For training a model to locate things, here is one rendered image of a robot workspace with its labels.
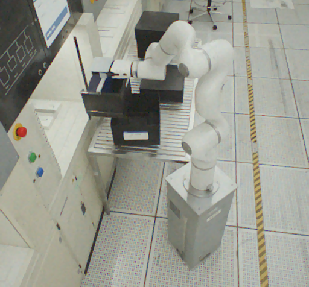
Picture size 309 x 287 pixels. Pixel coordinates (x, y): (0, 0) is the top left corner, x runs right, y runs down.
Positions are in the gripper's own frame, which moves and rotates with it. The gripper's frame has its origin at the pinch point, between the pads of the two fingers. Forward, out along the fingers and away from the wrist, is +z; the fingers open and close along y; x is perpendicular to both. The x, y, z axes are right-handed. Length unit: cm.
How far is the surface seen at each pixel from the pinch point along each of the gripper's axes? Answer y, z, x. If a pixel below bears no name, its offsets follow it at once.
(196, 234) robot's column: -46, -54, -74
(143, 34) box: 80, -4, -27
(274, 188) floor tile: 26, -113, -125
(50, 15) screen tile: -9.6, 15.0, 31.4
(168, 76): 47, -27, -38
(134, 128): -7.7, -15.2, -33.9
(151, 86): 36, -17, -39
